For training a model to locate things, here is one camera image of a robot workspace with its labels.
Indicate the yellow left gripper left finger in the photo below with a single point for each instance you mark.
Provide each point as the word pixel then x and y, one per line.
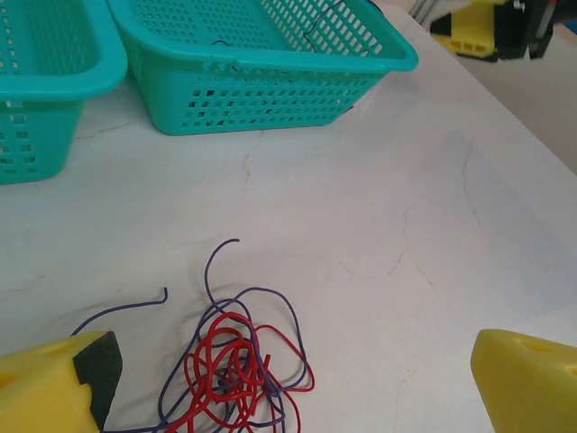
pixel 40 388

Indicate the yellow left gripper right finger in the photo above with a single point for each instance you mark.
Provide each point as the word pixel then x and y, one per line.
pixel 527 388

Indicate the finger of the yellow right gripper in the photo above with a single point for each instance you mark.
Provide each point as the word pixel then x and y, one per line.
pixel 469 34
pixel 487 2

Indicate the teal plastic basket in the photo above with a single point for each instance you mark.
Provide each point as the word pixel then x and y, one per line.
pixel 54 54
pixel 279 58

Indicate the aluminium frame post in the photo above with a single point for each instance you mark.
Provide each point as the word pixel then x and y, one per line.
pixel 424 9

